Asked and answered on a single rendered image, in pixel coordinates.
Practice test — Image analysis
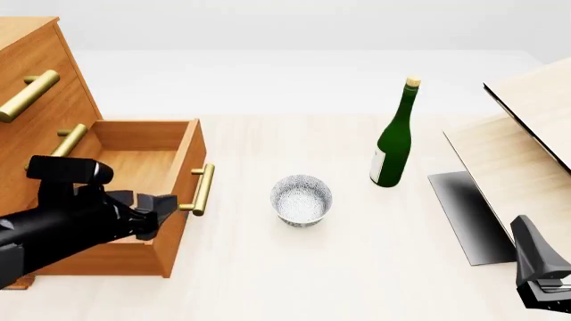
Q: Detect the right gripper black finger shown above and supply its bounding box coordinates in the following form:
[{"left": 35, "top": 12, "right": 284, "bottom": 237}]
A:
[{"left": 509, "top": 214, "right": 571, "bottom": 288}]

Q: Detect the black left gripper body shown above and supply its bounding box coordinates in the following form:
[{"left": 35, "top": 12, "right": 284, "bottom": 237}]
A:
[{"left": 103, "top": 199, "right": 160, "bottom": 241}]

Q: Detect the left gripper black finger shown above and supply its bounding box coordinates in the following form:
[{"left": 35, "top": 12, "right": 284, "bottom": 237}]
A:
[
  {"left": 135, "top": 193, "right": 179, "bottom": 222},
  {"left": 108, "top": 189, "right": 136, "bottom": 208}
]

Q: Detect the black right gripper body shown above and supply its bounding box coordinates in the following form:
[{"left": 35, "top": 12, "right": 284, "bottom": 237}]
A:
[{"left": 516, "top": 276, "right": 571, "bottom": 314}]

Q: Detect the open wooden drawer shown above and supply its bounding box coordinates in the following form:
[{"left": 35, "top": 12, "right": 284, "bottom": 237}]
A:
[{"left": 26, "top": 118, "right": 209, "bottom": 279}]

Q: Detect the patterned white and black bowl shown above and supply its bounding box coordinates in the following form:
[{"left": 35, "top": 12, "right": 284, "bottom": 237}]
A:
[{"left": 269, "top": 173, "right": 334, "bottom": 230}]

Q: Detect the wooden cabinet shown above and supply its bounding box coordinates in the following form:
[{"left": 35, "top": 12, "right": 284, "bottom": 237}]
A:
[{"left": 0, "top": 16, "right": 106, "bottom": 291}]

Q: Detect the pale wooden rack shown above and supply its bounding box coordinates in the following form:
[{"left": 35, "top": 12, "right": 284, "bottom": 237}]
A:
[{"left": 442, "top": 56, "right": 571, "bottom": 257}]

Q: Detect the green wine bottle with cork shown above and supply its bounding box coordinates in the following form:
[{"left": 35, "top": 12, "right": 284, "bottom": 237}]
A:
[{"left": 368, "top": 75, "right": 423, "bottom": 188}]

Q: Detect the brass handle of open drawer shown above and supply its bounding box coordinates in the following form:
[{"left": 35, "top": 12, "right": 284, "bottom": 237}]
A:
[{"left": 178, "top": 162, "right": 217, "bottom": 217}]

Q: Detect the short brass drawer handle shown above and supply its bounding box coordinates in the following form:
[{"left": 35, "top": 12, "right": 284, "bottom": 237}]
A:
[{"left": 23, "top": 123, "right": 88, "bottom": 172}]

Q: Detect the wooden drawer with short handle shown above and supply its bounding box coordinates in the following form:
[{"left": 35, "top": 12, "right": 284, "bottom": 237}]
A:
[{"left": 0, "top": 95, "right": 104, "bottom": 217}]

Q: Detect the long brass drawer handle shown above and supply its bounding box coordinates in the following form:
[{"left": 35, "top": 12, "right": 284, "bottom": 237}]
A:
[{"left": 0, "top": 69, "right": 61, "bottom": 124}]

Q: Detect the wooden drawer with long handle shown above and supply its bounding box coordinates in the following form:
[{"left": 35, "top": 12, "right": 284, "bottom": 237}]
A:
[{"left": 0, "top": 26, "right": 88, "bottom": 135}]

